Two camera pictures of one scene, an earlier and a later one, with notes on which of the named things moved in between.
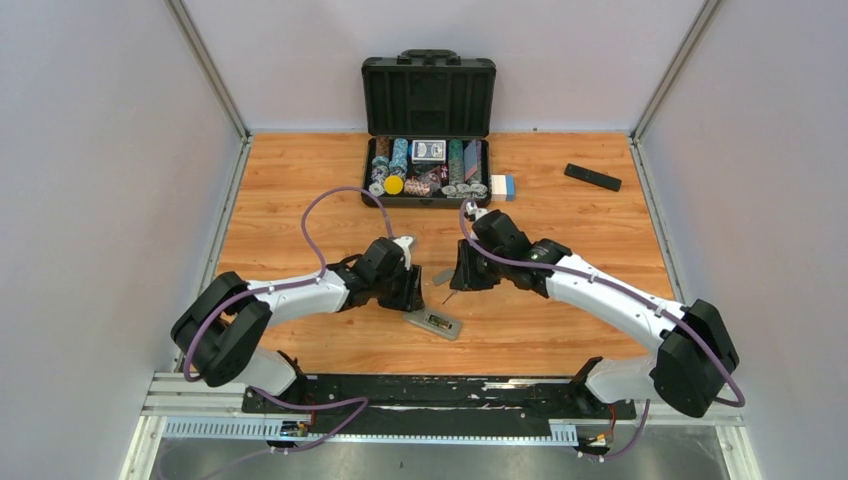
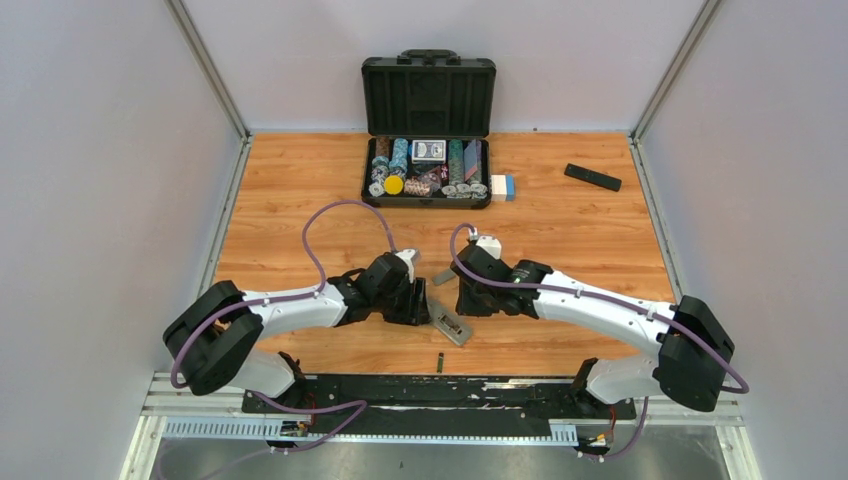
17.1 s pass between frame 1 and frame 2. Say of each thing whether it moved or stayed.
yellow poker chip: stayed
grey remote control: moved
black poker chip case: stayed
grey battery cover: stayed
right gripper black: moved
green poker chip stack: stayed
